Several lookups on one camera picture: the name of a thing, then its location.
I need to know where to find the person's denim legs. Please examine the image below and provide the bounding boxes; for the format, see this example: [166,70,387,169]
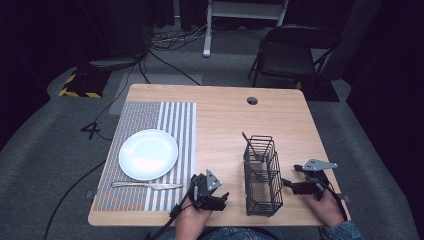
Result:
[163,225,282,240]

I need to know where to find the black wire cutlery basket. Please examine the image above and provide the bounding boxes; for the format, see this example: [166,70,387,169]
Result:
[242,134,285,218]

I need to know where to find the person's denim right sleeve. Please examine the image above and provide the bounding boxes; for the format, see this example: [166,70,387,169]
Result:
[319,220,367,240]

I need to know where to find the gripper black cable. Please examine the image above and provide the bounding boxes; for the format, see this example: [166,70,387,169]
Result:
[311,176,349,222]
[145,179,201,240]

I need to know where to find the striped woven placemat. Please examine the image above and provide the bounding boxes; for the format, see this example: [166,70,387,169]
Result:
[92,101,198,212]

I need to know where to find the black yellow striped stand base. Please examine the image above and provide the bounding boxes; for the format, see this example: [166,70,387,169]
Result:
[58,64,112,99]

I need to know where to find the silver table knife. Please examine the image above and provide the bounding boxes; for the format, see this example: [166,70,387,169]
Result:
[111,180,185,191]

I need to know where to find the dark metal fork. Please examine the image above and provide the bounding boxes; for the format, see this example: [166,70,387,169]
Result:
[241,131,265,162]

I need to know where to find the long black floor cable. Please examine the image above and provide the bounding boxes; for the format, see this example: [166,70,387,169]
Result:
[41,49,151,240]

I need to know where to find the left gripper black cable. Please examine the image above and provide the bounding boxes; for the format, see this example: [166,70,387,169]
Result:
[145,179,201,240]

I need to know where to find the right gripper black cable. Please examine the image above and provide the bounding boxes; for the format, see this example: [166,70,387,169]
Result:
[311,176,349,222]

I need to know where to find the person's right hand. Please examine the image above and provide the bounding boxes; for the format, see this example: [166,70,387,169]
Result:
[304,188,346,228]

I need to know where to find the black folding chair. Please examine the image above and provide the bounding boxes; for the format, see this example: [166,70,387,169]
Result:
[247,24,343,89]

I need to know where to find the bundle of floor cables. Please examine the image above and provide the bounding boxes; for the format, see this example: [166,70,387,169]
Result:
[146,16,234,52]

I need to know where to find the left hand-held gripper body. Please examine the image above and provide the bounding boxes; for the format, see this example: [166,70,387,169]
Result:
[189,169,224,212]

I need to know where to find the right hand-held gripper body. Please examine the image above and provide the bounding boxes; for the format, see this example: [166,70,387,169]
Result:
[297,158,339,202]

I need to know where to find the white round plate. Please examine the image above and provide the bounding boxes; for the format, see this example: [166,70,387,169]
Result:
[118,128,180,182]

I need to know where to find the white metal stand frame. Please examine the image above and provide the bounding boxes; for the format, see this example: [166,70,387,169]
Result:
[202,0,290,59]

